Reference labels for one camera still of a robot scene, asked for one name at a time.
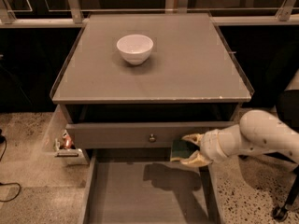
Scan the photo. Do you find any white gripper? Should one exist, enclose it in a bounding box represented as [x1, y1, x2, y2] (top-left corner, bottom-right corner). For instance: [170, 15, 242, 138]
[180, 129, 228, 167]

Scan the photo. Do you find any green and yellow sponge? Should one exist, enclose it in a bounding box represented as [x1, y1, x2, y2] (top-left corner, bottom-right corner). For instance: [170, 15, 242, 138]
[170, 140, 198, 161]

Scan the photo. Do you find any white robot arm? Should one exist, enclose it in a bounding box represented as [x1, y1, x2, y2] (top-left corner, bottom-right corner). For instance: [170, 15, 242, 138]
[180, 110, 299, 167]

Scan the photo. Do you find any round metal drawer knob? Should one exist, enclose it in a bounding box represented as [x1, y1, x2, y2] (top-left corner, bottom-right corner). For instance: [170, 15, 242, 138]
[149, 133, 156, 143]

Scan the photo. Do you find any grey open middle drawer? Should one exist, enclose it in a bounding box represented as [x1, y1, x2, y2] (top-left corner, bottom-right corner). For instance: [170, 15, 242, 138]
[78, 148, 224, 224]

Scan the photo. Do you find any grey top drawer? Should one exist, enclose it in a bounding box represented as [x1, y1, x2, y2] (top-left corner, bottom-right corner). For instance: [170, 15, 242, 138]
[66, 121, 234, 149]

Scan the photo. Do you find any grey drawer cabinet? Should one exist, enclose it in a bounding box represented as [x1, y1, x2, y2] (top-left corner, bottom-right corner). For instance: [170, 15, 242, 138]
[50, 12, 255, 224]

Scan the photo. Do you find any white ceramic bowl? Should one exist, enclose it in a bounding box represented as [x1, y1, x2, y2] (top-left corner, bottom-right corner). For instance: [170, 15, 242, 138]
[117, 35, 153, 65]

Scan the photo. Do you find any red can in bin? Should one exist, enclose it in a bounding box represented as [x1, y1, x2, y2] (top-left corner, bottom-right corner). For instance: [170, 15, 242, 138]
[63, 133, 74, 149]

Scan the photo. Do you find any clear plastic bin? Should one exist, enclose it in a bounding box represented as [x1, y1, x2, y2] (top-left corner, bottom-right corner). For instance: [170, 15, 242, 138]
[42, 105, 89, 165]

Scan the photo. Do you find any metal window frame rail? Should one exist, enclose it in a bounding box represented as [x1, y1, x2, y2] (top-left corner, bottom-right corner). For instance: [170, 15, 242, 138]
[0, 0, 299, 27]

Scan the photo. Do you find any black floor cable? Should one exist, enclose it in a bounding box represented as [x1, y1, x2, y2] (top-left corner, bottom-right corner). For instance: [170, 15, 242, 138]
[0, 128, 22, 203]

